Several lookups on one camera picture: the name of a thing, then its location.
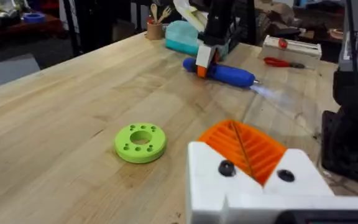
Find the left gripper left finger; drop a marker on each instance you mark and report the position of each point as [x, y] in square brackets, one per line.
[208, 174]

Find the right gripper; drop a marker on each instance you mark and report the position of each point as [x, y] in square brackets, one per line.
[219, 21]

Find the teal plastic tub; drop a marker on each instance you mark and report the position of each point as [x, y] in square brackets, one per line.
[182, 37]

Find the blue tape roll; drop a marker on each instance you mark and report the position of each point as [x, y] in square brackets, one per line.
[33, 17]

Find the wooden spoon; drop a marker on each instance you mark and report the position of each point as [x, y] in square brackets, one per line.
[154, 12]

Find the wooden fork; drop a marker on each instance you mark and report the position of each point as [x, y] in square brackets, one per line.
[164, 15]

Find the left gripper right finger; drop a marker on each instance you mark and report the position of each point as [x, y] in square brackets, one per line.
[300, 174]

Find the green disc with holes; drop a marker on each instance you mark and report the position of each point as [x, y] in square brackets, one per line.
[140, 143]

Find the white long box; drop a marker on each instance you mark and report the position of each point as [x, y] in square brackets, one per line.
[291, 48]

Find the brown cylindrical utensil cup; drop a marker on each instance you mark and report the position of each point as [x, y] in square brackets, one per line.
[154, 31]

